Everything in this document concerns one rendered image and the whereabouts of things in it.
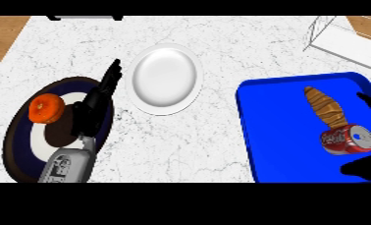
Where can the white appliance with black feet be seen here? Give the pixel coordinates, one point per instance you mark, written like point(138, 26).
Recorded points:
point(85, 17)

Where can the brown striped croissant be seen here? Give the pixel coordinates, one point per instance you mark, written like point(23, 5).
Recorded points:
point(326, 106)

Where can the orange fruit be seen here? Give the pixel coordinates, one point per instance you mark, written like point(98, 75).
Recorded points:
point(46, 108)

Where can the blue tray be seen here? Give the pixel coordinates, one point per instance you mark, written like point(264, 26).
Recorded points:
point(291, 130)

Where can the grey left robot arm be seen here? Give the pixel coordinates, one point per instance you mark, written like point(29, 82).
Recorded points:
point(69, 165)

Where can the red soda can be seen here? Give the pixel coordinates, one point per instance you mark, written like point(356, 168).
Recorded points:
point(345, 139)

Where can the white oval plate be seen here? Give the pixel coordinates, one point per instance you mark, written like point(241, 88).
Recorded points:
point(166, 79)

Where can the dark round patterned plate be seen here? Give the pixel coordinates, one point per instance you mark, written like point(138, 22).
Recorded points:
point(29, 143)

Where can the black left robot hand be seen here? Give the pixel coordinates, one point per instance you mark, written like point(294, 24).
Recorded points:
point(95, 104)

